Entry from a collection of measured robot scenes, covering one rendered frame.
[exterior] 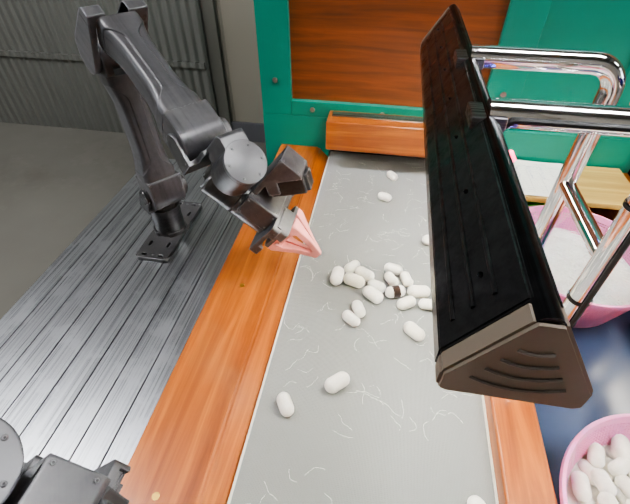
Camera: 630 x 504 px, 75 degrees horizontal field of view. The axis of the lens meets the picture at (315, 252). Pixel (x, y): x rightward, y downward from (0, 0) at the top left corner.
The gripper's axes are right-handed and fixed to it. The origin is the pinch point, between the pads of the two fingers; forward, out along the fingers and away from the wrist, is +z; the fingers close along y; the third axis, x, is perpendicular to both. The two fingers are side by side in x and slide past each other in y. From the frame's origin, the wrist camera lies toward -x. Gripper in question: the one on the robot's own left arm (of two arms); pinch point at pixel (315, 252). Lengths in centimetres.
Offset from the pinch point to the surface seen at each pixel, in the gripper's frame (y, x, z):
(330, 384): -19.0, 1.0, 8.0
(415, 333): -8.4, -6.0, 16.7
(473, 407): -17.8, -9.7, 23.9
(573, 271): 12.5, -22.3, 40.1
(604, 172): 41, -34, 46
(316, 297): -2.6, 5.5, 5.6
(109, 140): 168, 167, -74
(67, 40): 179, 133, -119
